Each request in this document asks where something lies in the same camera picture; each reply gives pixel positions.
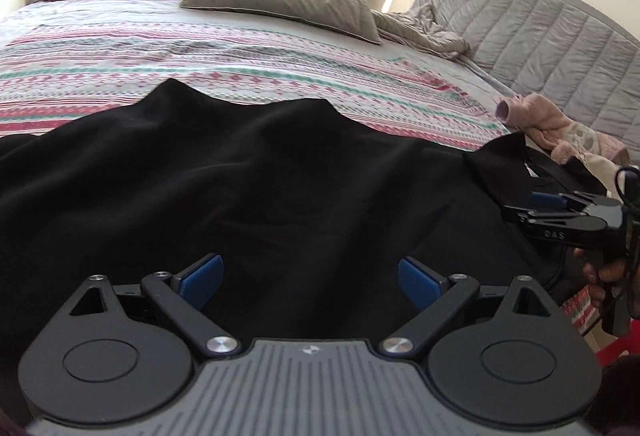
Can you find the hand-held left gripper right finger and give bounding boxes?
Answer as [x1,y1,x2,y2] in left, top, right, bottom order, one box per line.
[378,257,551,358]

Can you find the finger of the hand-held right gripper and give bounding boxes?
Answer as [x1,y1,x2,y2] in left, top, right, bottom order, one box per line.
[502,203,608,228]
[527,191,621,211]

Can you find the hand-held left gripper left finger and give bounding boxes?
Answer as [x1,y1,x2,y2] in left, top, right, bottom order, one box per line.
[70,253,241,358]

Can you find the black pants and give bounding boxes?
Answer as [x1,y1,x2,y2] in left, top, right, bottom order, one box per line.
[0,79,531,342]

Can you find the person's right hand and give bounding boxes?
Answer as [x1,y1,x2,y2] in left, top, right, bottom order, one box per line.
[575,249,632,313]

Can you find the pink fluffy garment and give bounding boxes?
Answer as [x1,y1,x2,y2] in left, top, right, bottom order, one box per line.
[495,93,632,197]

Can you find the grey quilted headboard cover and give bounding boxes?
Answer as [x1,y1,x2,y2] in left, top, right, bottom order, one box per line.
[407,0,640,153]

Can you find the crumpled grey duvet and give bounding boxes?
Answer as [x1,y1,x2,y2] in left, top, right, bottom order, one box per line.
[25,0,472,63]

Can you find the patterned bed sheet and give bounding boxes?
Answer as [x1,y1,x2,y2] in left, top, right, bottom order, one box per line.
[0,0,603,332]

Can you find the black cable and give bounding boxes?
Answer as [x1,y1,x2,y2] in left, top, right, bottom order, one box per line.
[614,165,640,217]

